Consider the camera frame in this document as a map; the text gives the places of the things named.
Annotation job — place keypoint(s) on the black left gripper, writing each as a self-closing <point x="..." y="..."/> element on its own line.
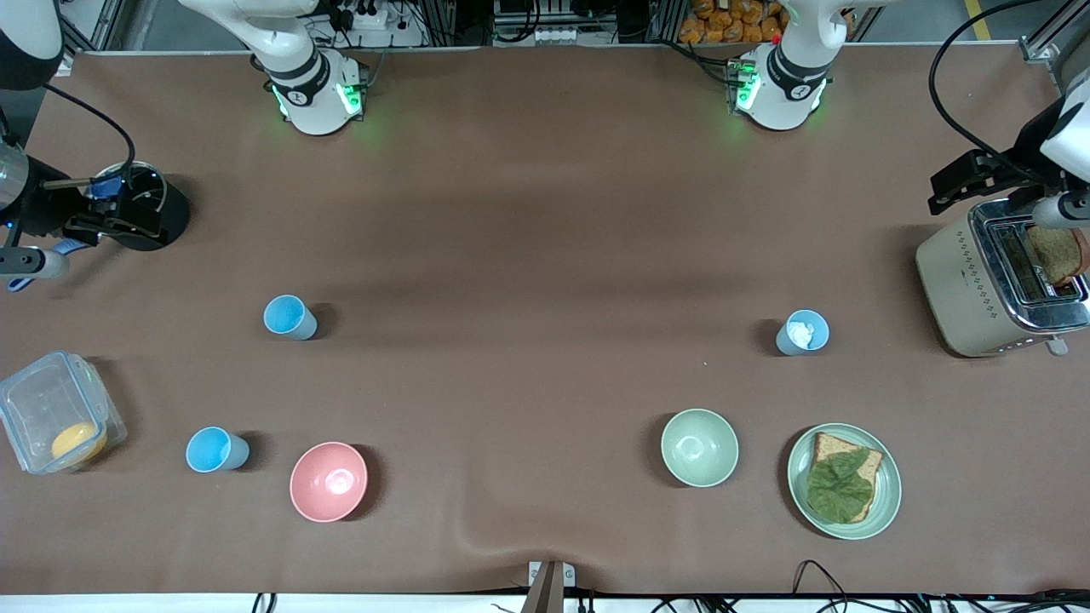
<point x="1018" y="160"/>

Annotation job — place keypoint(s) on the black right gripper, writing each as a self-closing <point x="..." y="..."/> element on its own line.
<point x="49" y="209"/>

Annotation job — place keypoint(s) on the blue plastic cup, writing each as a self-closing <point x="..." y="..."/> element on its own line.
<point x="289" y="317"/>
<point x="217" y="449"/>

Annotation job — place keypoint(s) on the blue cup with white tissue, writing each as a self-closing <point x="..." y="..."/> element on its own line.
<point x="802" y="332"/>

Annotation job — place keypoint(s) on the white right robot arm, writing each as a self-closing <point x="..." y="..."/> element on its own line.
<point x="311" y="102"/>

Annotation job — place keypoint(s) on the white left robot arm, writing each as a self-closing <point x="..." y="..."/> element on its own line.
<point x="783" y="94"/>

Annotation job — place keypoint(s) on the glass lid with blue knob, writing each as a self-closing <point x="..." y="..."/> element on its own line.
<point x="104" y="186"/>

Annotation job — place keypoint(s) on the beige and chrome toaster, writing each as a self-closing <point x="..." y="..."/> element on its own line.
<point x="954" y="289"/>

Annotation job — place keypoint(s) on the brown toast slice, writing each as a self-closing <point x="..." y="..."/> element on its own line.
<point x="1058" y="254"/>

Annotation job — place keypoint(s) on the clear plastic lidded container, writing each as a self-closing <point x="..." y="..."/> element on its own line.
<point x="51" y="404"/>

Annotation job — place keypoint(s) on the orange fruit piece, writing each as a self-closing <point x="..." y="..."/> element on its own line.
<point x="75" y="441"/>

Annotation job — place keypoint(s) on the bag of orange buns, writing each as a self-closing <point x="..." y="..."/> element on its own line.
<point x="732" y="21"/>

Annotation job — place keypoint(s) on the brown bread slice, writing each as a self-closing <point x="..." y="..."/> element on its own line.
<point x="875" y="466"/>

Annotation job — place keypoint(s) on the white power strip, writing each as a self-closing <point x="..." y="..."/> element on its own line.
<point x="366" y="17"/>

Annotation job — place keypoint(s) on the pale green plate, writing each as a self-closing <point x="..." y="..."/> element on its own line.
<point x="886" y="502"/>

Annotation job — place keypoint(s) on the green lettuce leaf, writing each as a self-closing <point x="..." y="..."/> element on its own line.
<point x="839" y="487"/>

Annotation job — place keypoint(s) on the pink bowl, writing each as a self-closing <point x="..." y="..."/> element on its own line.
<point x="329" y="482"/>

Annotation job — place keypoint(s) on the pale green bowl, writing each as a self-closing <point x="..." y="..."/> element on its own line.
<point x="700" y="448"/>

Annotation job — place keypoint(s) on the brown table mat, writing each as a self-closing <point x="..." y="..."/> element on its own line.
<point x="545" y="213"/>

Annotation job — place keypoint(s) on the aluminium frame profile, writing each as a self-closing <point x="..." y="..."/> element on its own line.
<point x="1052" y="38"/>

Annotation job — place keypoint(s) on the grey metal camera bracket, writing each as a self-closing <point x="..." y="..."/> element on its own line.
<point x="549" y="583"/>

